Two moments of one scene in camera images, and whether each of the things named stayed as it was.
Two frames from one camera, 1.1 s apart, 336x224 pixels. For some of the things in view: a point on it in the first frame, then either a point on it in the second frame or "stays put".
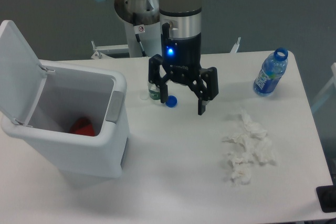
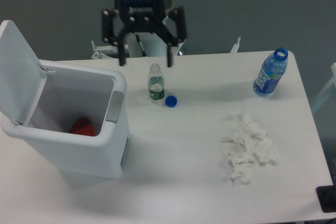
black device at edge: (326, 196) stays put
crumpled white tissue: (254, 142) stays put
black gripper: (181, 59) -> (140, 3)
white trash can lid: (22, 78) stays put
